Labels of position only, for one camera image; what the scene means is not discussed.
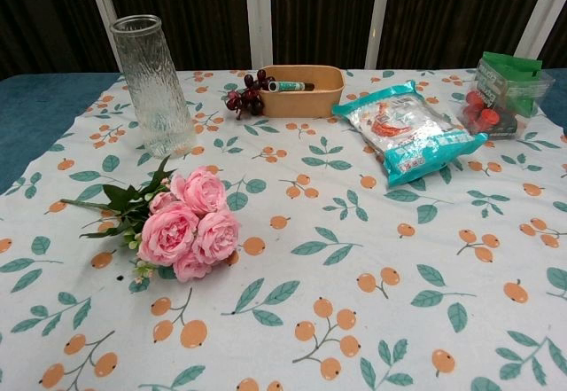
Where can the pink artificial peony bouquet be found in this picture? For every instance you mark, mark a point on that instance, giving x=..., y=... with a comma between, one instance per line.
x=177, y=231

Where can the clear textured glass vase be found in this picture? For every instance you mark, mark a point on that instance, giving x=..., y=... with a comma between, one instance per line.
x=153, y=80

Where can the dark red artificial grapes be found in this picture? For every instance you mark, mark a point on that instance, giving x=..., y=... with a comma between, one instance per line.
x=243, y=98

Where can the green white small tube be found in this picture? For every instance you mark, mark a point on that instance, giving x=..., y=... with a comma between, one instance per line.
x=288, y=86

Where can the white fruit leaf print tablecloth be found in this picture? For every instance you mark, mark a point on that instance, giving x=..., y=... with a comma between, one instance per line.
x=336, y=276

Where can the teal white snack bag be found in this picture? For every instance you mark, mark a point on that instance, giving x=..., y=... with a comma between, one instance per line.
x=407, y=129

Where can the clear zip bag red items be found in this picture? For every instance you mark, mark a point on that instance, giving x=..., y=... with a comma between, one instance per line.
x=496, y=103

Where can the teal table cover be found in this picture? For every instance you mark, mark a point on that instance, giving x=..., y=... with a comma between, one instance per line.
x=40, y=107

